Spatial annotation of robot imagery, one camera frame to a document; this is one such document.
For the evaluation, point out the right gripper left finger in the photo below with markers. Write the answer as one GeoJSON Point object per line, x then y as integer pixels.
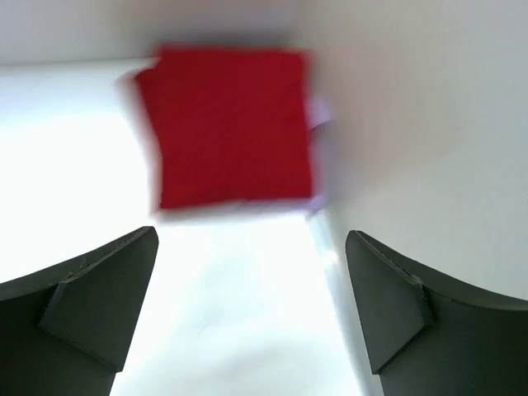
{"type": "Point", "coordinates": [67, 329]}

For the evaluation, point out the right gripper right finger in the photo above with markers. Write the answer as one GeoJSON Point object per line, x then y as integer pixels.
{"type": "Point", "coordinates": [427, 333]}

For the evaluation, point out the red t shirt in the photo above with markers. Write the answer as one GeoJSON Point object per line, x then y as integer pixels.
{"type": "Point", "coordinates": [230, 124]}

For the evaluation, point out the folded lavender t shirt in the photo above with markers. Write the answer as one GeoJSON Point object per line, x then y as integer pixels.
{"type": "Point", "coordinates": [319, 116]}

